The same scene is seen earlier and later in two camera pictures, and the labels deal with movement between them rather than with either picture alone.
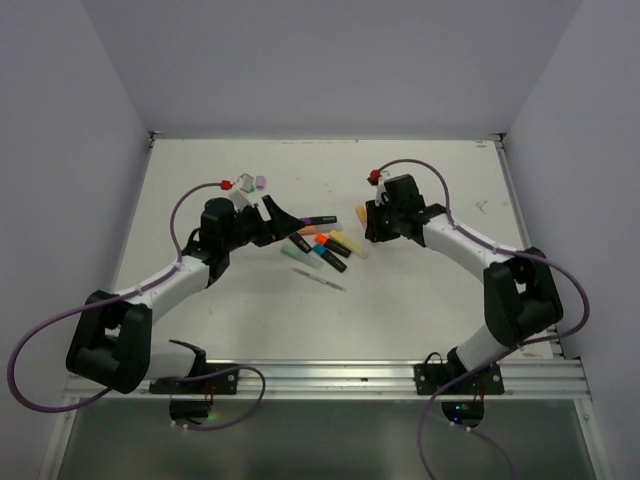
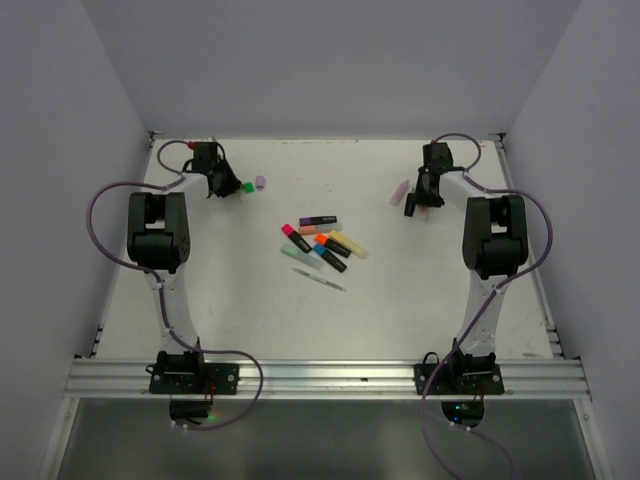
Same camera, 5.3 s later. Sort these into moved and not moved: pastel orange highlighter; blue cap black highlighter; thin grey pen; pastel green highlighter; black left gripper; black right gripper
Moved: black right gripper; black left gripper
Not moved: pastel orange highlighter; thin grey pen; blue cap black highlighter; pastel green highlighter
